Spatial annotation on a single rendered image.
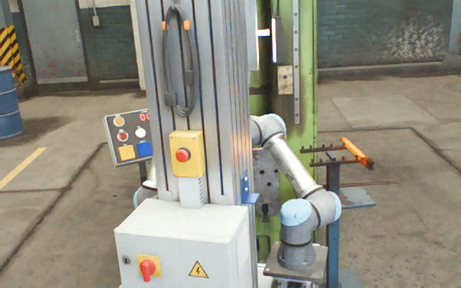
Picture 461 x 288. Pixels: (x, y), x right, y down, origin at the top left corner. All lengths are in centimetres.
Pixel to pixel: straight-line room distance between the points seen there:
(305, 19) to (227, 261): 186
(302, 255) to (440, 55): 780
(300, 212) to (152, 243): 65
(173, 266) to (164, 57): 57
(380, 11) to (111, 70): 487
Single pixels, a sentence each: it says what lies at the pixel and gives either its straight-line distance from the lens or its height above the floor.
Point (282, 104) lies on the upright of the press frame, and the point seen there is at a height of 112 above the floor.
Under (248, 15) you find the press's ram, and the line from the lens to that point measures 270.
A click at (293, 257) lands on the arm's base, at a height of 87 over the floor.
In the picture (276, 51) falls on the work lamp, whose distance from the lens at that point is 284.
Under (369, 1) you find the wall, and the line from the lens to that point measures 892.
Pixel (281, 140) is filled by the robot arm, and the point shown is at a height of 122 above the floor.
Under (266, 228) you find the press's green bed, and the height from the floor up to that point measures 38.
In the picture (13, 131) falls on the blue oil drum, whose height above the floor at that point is 6.
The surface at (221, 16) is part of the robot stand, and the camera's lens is 131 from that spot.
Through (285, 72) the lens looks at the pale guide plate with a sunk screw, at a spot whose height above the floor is 132.
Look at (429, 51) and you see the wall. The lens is 935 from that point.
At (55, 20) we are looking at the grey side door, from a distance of 927.
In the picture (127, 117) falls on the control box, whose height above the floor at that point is 118.
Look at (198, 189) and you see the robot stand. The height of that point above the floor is 129.
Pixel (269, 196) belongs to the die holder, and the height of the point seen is 61.
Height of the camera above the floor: 189
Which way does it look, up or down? 19 degrees down
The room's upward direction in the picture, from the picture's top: 4 degrees counter-clockwise
